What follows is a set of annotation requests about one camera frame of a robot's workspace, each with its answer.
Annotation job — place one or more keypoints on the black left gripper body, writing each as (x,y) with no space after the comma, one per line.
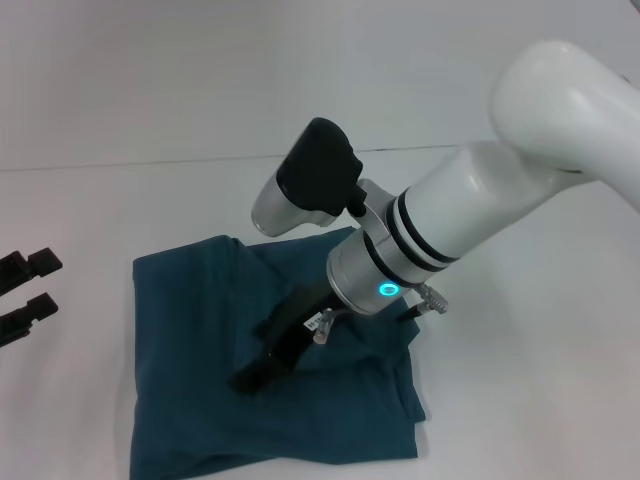
(12,295)

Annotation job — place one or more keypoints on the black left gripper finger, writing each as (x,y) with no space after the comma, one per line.
(42,306)
(45,261)

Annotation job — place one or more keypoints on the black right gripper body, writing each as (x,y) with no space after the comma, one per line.
(302,325)

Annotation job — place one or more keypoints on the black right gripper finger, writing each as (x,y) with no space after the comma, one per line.
(262,375)
(272,320)

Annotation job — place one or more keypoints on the teal t-shirt with FREE print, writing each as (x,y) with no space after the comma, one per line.
(200,375)

